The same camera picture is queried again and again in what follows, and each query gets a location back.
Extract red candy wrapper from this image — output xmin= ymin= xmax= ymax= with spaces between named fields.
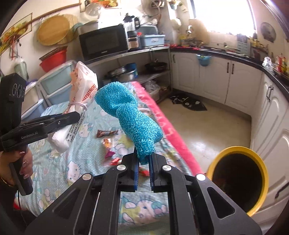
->
xmin=102 ymin=138 xmax=121 ymax=165

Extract white kitchen base cabinets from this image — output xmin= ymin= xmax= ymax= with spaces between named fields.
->
xmin=171 ymin=52 xmax=288 ymax=228

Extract steel cooking pot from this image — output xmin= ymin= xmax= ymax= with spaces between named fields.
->
xmin=103 ymin=66 xmax=138 ymax=85

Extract white orange plastic bag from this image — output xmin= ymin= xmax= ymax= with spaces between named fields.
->
xmin=48 ymin=61 xmax=98 ymax=153

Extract blue plastic storage box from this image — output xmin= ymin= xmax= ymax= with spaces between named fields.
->
xmin=140 ymin=34 xmax=165 ymax=48

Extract metal shelf rack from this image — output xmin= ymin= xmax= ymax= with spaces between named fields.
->
xmin=85 ymin=46 xmax=172 ymax=103

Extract wall mounted small fan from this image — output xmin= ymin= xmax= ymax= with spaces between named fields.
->
xmin=261 ymin=22 xmax=276 ymax=43

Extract black blender jug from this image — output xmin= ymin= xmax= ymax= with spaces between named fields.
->
xmin=123 ymin=13 xmax=140 ymax=50

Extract red plastic basin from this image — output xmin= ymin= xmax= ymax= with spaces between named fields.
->
xmin=39 ymin=46 xmax=67 ymax=72

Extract black floor mat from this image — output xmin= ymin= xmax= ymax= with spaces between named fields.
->
xmin=170 ymin=93 xmax=207 ymax=111

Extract blue hanging basket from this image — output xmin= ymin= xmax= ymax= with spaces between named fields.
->
xmin=196 ymin=54 xmax=212 ymax=67

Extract person's left hand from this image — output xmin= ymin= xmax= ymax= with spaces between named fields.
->
xmin=1 ymin=148 xmax=33 ymax=186

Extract plastic drawer storage unit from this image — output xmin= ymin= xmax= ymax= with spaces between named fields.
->
xmin=21 ymin=60 xmax=76 ymax=121

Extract blue knitted cloth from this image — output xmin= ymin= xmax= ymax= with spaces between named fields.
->
xmin=94 ymin=82 xmax=163 ymax=165

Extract hello kitty patterned tablecloth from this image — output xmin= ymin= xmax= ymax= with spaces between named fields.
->
xmin=14 ymin=82 xmax=202 ymax=227

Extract yellow rimmed trash bin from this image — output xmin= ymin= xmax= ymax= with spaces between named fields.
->
xmin=206 ymin=146 xmax=269 ymax=216

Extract black stone countertop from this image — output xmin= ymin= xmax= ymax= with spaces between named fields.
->
xmin=170 ymin=45 xmax=288 ymax=101

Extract fruit picture on wall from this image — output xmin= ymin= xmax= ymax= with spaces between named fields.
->
xmin=0 ymin=13 xmax=32 ymax=54

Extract black frying pan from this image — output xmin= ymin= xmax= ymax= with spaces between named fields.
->
xmin=145 ymin=62 xmax=167 ymax=73

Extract brown small candy wrapper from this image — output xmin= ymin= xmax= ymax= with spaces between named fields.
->
xmin=96 ymin=130 xmax=118 ymax=138

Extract round wooden cutting board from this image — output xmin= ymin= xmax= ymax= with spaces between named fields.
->
xmin=36 ymin=14 xmax=79 ymax=46

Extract black microwave oven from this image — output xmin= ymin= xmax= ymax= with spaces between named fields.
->
xmin=78 ymin=24 xmax=129 ymax=61

